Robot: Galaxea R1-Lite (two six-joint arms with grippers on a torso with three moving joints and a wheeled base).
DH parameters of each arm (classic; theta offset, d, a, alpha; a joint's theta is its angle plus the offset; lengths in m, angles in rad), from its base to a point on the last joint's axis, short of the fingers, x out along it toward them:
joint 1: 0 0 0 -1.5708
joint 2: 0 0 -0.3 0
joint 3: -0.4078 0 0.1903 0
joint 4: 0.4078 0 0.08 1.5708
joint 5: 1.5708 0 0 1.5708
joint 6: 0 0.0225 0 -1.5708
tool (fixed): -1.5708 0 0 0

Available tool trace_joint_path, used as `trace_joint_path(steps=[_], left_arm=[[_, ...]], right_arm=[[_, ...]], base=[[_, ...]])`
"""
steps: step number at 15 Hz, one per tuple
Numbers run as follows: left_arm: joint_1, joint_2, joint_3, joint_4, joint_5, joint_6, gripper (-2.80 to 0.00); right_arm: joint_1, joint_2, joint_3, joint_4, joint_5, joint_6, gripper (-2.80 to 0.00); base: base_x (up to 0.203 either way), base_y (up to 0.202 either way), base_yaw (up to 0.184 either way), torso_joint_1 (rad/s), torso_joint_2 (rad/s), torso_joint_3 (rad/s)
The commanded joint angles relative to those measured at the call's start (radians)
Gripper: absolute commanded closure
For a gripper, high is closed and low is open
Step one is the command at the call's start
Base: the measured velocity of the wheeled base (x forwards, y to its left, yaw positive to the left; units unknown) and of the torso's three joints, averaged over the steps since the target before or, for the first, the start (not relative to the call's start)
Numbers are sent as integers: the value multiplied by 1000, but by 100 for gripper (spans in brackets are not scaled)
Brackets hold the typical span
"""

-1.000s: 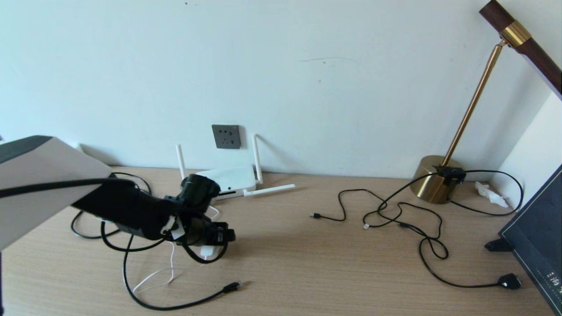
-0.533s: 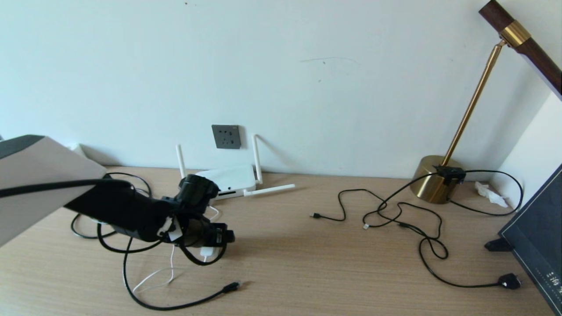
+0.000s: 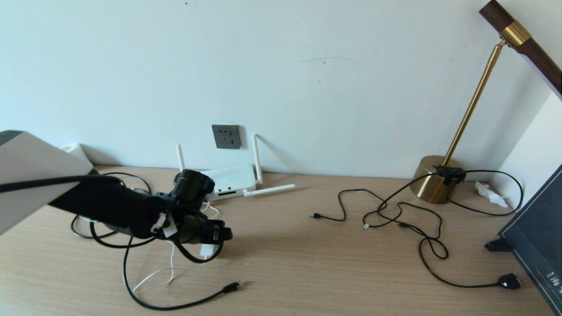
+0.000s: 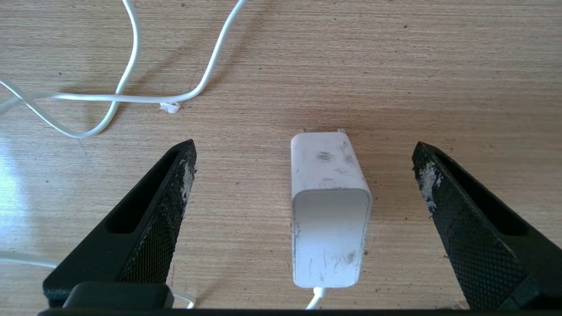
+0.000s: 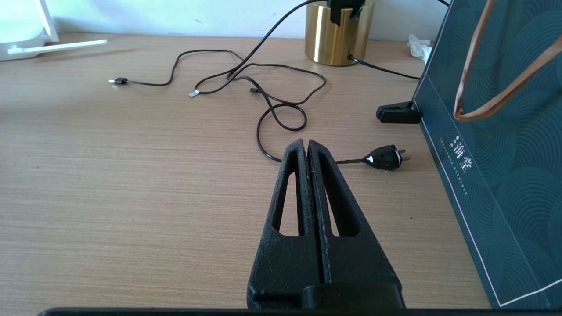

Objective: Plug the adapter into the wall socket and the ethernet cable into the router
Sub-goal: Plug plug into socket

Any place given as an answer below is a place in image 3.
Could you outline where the white toilet paper roll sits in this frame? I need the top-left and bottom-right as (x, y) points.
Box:
(61, 143), (94, 169)

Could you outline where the grey wall socket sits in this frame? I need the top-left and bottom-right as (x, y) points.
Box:
(212, 125), (241, 150)

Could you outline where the white router with four antennas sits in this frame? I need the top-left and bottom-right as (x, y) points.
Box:
(176, 134), (295, 202)

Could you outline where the black cable with silver tip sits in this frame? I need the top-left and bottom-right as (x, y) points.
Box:
(363, 202), (448, 259)

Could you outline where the black junction box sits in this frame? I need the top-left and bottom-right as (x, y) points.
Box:
(434, 165), (465, 185)

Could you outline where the crumpled white tissue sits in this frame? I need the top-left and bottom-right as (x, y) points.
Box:
(473, 182), (508, 208)

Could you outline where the dark blue framed board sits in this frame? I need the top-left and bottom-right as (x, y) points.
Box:
(499, 164), (562, 316)

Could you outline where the black ethernet cable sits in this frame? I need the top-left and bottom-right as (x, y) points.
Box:
(70, 172), (243, 311)

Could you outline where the thin black lamp cord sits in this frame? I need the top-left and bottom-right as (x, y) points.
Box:
(447, 169), (524, 216)

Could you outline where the black USB cable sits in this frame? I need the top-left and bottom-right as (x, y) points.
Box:
(310, 173), (440, 222)
(417, 219), (522, 290)

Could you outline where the thin white power cable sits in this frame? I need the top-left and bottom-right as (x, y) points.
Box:
(132, 202), (220, 294)

